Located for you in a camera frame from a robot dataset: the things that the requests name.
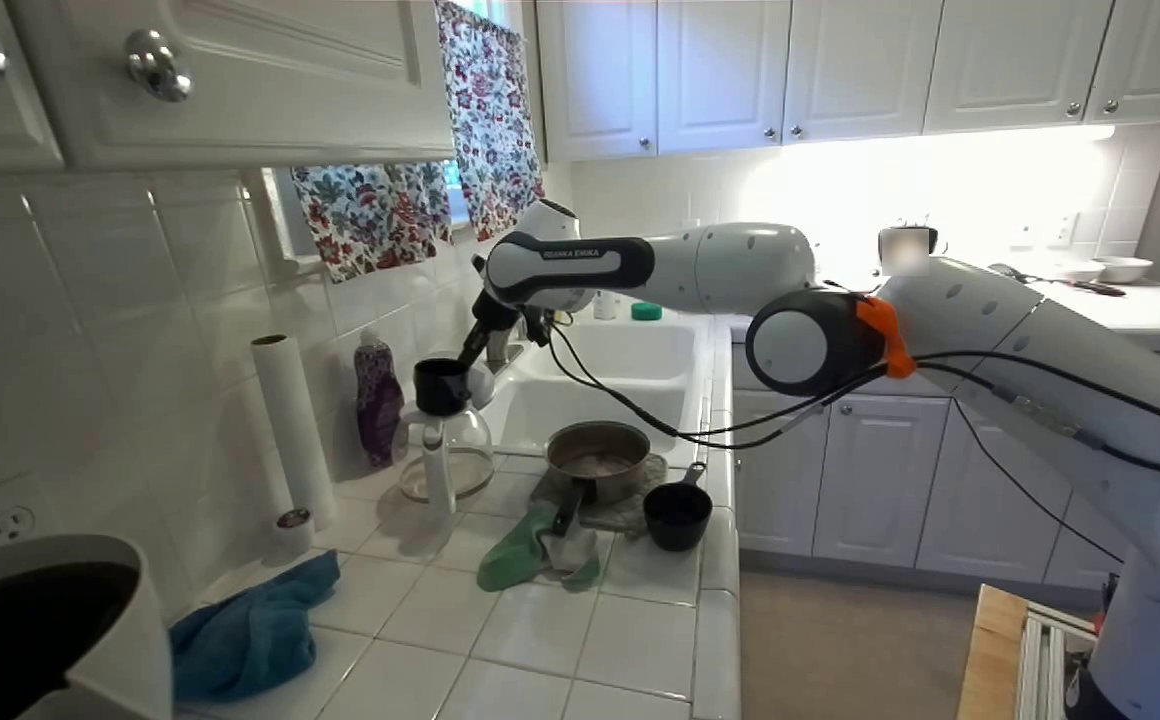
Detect glass carafe with black top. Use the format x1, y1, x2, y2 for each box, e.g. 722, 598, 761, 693
392, 356, 501, 524

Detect black and white kettle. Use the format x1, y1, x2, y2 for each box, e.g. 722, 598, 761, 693
877, 219, 943, 270

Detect thin black camera cable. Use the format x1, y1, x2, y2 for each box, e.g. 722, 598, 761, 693
946, 395, 1128, 567

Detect metal cooking pot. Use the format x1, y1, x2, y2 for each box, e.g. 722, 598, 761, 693
539, 416, 655, 532

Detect white paper towel roll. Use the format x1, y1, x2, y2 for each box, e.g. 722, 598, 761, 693
246, 331, 341, 541

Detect white bowl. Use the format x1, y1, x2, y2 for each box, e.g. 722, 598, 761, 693
1097, 253, 1160, 288

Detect blue cloth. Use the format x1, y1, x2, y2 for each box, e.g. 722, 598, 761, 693
163, 549, 343, 708

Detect aluminium mounting frame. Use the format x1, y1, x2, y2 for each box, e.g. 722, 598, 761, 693
1017, 596, 1101, 720

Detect floral side curtain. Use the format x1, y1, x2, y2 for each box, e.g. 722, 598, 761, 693
431, 0, 554, 243

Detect small black measuring cup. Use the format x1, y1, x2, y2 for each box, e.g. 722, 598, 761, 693
641, 455, 717, 555

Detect purple bottle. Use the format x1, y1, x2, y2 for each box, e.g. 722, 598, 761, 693
346, 331, 408, 472

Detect orange cable clip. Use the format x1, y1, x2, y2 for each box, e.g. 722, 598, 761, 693
853, 292, 920, 380

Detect white cabinet door, wide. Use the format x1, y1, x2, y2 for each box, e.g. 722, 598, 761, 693
0, 0, 460, 170

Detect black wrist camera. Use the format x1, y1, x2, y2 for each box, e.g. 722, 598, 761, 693
519, 305, 561, 353

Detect white lower cabinets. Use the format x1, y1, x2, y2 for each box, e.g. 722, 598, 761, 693
733, 315, 1160, 596

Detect white double sink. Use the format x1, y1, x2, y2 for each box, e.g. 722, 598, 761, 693
468, 312, 708, 467

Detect green cloth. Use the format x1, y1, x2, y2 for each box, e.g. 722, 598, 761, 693
470, 494, 603, 596

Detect white wall outlet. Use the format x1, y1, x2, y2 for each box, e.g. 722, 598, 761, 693
0, 472, 63, 559

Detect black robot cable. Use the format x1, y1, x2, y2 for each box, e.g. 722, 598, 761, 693
543, 315, 1160, 486

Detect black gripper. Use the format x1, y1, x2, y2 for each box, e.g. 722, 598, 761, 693
450, 284, 530, 382

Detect white upper cabinets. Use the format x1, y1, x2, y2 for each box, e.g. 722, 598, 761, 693
530, 0, 1160, 166

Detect white cabinets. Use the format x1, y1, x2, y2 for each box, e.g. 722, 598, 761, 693
733, 315, 1160, 596
530, 0, 1160, 166

